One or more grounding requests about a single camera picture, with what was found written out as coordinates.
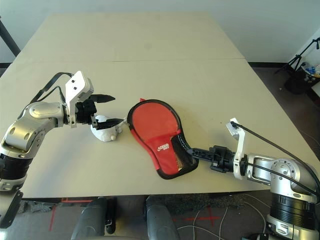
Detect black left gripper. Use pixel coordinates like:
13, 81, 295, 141
74, 94, 125, 131

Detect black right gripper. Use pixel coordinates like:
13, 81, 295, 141
186, 145, 237, 174

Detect red table tennis paddle case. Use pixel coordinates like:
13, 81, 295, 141
126, 98, 199, 180

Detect red tape cross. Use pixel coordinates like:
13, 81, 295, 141
184, 206, 223, 227

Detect grey right robot leg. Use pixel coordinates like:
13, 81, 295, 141
144, 195, 180, 240

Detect grey robot leg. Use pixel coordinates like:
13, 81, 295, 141
144, 195, 180, 240
71, 197, 109, 240

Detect red tape lines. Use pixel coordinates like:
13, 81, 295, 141
48, 197, 94, 232

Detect grey left robot leg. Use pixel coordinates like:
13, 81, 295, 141
71, 197, 109, 240

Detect black storage bin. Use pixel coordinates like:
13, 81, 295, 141
284, 63, 320, 95

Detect black-legged side table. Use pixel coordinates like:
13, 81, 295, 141
0, 16, 21, 68

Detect black tripod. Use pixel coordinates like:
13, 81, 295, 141
274, 36, 320, 76

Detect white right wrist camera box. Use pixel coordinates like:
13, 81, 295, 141
226, 116, 248, 180

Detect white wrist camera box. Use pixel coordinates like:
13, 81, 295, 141
226, 116, 248, 180
64, 70, 95, 129

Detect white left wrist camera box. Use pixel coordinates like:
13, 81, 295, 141
64, 70, 95, 129

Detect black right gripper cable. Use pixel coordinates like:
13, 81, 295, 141
246, 161, 318, 197

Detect black left wrist camera cable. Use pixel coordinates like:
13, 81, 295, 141
29, 71, 76, 106

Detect black support bracket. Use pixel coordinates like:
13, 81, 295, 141
104, 197, 118, 235

